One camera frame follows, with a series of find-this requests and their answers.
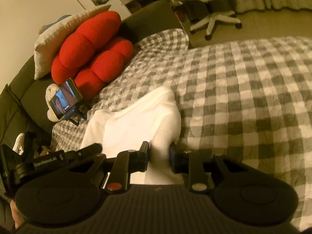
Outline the person's left hand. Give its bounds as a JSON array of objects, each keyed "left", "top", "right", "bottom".
[{"left": 10, "top": 200, "right": 24, "bottom": 230}]

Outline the grey white checkered bedspread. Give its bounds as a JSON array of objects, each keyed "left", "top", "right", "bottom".
[{"left": 49, "top": 28, "right": 312, "bottom": 232}]

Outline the stack of folded clothes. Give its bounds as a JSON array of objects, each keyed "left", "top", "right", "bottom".
[{"left": 12, "top": 130, "right": 52, "bottom": 159}]

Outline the white knit garment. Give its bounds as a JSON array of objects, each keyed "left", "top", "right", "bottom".
[{"left": 80, "top": 87, "right": 183, "bottom": 185}]

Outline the dark green sofa armrest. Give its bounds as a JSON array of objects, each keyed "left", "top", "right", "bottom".
[{"left": 117, "top": 0, "right": 192, "bottom": 52}]

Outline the black phone stand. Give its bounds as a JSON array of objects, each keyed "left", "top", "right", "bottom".
[{"left": 64, "top": 105, "right": 87, "bottom": 127}]

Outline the cream plush toy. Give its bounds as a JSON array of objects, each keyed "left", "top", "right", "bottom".
[{"left": 45, "top": 83, "right": 60, "bottom": 123}]

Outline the dark green sofa backrest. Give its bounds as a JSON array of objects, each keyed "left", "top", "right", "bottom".
[{"left": 1, "top": 57, "right": 54, "bottom": 148}]

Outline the cream pillow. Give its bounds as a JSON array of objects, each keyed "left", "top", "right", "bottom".
[{"left": 34, "top": 5, "right": 111, "bottom": 80}]

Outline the upper red puffy cushion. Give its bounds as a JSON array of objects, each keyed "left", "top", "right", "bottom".
[{"left": 51, "top": 11, "right": 121, "bottom": 84}]

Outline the red puffy cushion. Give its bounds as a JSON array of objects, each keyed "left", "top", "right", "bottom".
[
  {"left": 51, "top": 11, "right": 121, "bottom": 84},
  {"left": 74, "top": 36, "right": 134, "bottom": 101}
]

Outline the lower red puffy cushion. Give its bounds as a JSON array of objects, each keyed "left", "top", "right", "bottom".
[{"left": 74, "top": 36, "right": 134, "bottom": 101}]

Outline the smartphone showing video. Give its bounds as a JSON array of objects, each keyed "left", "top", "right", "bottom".
[{"left": 51, "top": 78, "right": 82, "bottom": 119}]

